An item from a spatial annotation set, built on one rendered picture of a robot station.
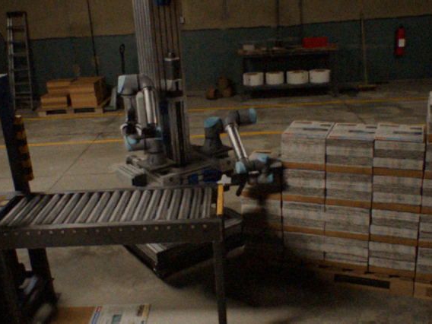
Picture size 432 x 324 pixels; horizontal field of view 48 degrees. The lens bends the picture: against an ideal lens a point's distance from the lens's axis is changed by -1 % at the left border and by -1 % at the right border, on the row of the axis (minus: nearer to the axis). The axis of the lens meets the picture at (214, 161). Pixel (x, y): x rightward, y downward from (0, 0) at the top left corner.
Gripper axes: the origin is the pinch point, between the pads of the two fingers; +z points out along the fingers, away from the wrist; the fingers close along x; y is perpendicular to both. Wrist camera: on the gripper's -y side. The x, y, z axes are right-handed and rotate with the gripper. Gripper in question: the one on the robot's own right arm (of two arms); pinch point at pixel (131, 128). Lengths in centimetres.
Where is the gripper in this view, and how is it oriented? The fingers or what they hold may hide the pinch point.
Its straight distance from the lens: 291.7
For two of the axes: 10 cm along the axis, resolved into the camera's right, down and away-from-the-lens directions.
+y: -0.7, 9.5, 3.1
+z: 1.5, 3.2, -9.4
